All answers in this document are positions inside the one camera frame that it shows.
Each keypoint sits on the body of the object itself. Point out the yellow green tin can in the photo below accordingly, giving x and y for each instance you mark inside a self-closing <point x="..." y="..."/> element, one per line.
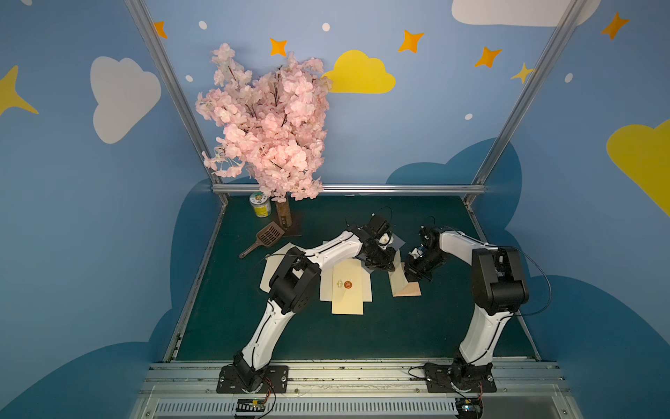
<point x="261" y="204"/>

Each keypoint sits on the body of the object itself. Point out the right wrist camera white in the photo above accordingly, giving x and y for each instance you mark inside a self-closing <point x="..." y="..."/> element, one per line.
<point x="416" y="253"/>

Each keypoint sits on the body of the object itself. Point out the aluminium rail base frame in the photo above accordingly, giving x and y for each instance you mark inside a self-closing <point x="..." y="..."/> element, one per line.
<point x="395" y="388"/>

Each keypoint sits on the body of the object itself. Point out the left aluminium frame post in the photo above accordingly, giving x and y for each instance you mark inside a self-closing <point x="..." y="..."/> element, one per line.
<point x="144" y="23"/>

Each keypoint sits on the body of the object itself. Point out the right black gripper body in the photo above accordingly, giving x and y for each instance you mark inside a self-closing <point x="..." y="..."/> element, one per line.
<point x="416" y="266"/>

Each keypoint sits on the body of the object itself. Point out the brown slotted scoop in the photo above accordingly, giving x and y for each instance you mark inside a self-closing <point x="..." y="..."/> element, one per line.
<point x="266" y="237"/>

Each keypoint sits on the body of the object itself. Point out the grey envelope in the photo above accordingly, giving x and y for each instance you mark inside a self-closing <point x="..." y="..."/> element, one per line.
<point x="395" y="243"/>

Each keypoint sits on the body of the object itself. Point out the left small circuit board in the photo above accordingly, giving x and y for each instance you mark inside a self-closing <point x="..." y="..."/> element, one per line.
<point x="250" y="408"/>

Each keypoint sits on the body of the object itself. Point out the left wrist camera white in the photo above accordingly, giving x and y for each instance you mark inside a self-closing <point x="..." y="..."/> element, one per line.
<point x="385" y="240"/>

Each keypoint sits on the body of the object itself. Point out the aluminium frame post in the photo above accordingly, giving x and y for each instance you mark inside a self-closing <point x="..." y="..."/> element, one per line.
<point x="556" y="45"/>
<point x="144" y="23"/>

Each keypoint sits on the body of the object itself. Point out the right small circuit board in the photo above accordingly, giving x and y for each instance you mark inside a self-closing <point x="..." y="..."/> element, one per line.
<point x="468" y="408"/>

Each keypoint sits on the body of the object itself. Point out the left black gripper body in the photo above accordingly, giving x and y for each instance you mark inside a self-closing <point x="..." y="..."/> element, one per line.
<point x="382" y="256"/>

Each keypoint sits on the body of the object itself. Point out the white paper sheet left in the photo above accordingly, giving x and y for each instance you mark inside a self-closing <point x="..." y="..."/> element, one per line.
<point x="272" y="262"/>

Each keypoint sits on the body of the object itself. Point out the right aluminium frame post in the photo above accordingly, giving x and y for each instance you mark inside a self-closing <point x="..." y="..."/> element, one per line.
<point x="556" y="45"/>

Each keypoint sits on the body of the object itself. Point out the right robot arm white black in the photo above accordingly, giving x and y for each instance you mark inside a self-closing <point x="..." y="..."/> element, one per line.
<point x="498" y="289"/>

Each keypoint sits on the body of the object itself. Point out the pink cherry blossom tree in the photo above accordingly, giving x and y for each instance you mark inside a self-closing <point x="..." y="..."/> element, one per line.
<point x="273" y="126"/>

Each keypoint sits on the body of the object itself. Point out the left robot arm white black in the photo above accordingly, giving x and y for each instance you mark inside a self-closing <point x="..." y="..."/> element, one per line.
<point x="293" y="283"/>

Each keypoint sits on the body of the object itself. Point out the yellow envelope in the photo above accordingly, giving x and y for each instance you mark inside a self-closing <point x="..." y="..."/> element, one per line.
<point x="347" y="296"/>

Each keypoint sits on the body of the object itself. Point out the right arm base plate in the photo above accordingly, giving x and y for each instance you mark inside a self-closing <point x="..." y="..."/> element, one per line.
<point x="445" y="377"/>

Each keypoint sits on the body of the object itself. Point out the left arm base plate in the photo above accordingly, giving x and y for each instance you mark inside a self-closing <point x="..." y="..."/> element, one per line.
<point x="271" y="378"/>

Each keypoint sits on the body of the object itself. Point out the small circuit board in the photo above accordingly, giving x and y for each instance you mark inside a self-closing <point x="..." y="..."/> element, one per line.
<point x="250" y="408"/>
<point x="468" y="408"/>

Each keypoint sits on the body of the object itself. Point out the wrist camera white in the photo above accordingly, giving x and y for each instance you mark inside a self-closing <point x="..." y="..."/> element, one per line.
<point x="385" y="240"/>
<point x="416" y="253"/>

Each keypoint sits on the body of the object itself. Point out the brown letter paper front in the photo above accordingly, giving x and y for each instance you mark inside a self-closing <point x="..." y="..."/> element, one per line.
<point x="400" y="286"/>

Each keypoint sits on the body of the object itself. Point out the back horizontal aluminium bar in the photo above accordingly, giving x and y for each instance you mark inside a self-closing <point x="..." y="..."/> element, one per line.
<point x="403" y="190"/>

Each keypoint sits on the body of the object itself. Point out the cream paper sheet centre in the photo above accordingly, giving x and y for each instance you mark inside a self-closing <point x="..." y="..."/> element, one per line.
<point x="327" y="285"/>

